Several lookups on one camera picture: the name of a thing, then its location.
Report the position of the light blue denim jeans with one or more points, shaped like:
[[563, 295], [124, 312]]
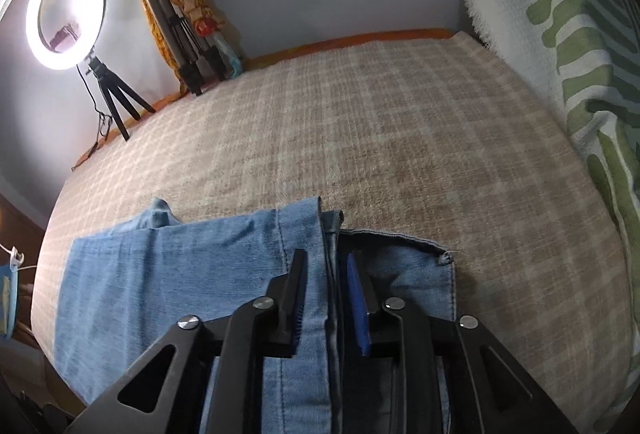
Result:
[[162, 326]]

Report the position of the white clip desk lamp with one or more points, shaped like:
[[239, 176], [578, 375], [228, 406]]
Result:
[[16, 258]]

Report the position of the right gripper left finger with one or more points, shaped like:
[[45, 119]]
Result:
[[288, 292]]

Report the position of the folded black tripod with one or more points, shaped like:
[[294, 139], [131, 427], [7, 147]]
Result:
[[180, 34]]

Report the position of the bright ring light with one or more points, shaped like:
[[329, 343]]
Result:
[[62, 33]]

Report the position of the small black tripod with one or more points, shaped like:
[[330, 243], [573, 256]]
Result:
[[114, 89]]

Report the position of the green striped white pillow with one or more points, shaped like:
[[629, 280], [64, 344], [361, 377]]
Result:
[[581, 58]]

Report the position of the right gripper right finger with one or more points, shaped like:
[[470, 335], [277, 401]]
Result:
[[363, 303]]

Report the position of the blue plastic chair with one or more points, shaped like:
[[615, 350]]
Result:
[[9, 298]]

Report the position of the plaid beige bed cover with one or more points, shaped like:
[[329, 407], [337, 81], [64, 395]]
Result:
[[435, 138]]

